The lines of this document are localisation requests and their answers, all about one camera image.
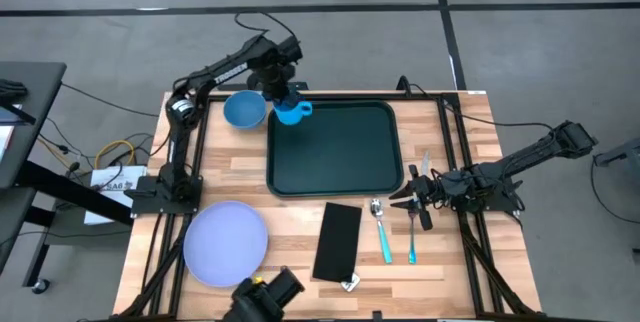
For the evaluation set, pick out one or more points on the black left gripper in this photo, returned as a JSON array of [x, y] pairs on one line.
[[274, 79]]

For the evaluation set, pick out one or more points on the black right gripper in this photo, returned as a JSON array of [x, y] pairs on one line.
[[425, 192]]

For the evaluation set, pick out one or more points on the blue mug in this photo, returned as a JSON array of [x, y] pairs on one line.
[[292, 112]]

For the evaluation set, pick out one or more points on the blue bowl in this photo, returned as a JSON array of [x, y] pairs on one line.
[[244, 109]]

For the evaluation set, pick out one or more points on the black napkin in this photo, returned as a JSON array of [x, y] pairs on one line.
[[337, 242]]

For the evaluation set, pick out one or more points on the lavender plate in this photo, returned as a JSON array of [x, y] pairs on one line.
[[225, 244]]

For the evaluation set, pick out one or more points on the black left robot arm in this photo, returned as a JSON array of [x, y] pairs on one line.
[[230, 69]]

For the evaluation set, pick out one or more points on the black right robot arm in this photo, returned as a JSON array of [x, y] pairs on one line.
[[530, 154]]

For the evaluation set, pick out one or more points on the dark green tray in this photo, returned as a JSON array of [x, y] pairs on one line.
[[335, 149]]

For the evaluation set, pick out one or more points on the white plastic utensil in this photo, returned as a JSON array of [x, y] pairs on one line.
[[351, 283]]

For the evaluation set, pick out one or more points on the white paper sign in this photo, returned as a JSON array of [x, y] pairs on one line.
[[112, 184]]

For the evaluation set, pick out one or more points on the grey metal stand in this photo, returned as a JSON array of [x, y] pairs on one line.
[[622, 154]]

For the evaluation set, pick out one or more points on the black desk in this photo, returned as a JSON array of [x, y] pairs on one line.
[[25, 112]]

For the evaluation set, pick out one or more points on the caster wheel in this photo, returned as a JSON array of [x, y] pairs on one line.
[[41, 286]]

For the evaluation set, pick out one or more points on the black aluminium table frame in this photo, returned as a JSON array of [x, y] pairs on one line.
[[447, 134]]

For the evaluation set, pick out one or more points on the table camera with mount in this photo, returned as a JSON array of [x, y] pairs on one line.
[[265, 297]]

